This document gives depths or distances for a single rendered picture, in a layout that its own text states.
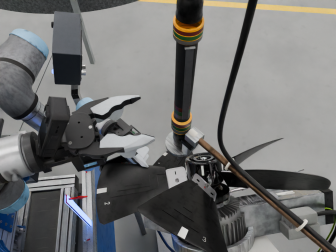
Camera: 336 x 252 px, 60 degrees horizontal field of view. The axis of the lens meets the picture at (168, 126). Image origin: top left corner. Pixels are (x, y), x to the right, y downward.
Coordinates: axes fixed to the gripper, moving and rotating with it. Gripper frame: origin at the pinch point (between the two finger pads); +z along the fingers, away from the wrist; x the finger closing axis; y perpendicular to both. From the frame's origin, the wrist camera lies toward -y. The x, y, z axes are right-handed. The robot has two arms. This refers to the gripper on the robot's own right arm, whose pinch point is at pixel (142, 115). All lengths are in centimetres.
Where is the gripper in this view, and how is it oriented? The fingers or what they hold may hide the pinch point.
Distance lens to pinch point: 51.9
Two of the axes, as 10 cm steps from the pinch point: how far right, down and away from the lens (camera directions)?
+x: 3.2, 8.1, -5.0
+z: 9.5, -2.7, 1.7
